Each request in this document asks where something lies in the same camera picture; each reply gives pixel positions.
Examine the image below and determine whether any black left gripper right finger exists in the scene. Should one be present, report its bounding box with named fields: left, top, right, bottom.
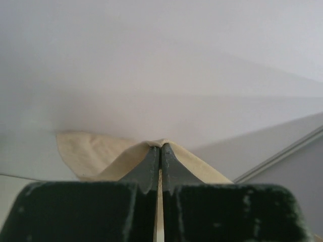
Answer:
left=161, top=144, right=313, bottom=241

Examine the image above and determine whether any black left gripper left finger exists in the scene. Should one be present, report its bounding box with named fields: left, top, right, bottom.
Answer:
left=1, top=148, right=160, bottom=241

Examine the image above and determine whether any beige t shirt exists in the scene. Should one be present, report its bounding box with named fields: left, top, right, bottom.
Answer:
left=56, top=130, right=234, bottom=242

